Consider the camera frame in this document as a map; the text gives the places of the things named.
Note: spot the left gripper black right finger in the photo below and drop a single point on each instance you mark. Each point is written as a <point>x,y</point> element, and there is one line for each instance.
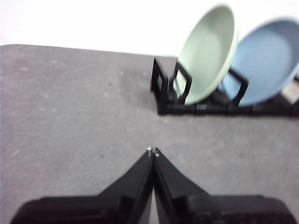
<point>198,210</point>

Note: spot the green plate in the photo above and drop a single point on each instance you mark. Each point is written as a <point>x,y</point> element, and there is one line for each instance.
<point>208,51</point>

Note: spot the blue plate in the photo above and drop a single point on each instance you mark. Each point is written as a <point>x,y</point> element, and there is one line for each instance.
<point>264,60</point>

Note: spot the black plate rack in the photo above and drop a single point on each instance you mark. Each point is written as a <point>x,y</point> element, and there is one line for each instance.
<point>177,108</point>

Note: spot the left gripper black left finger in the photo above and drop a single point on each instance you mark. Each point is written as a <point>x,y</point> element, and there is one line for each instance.
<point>112,207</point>

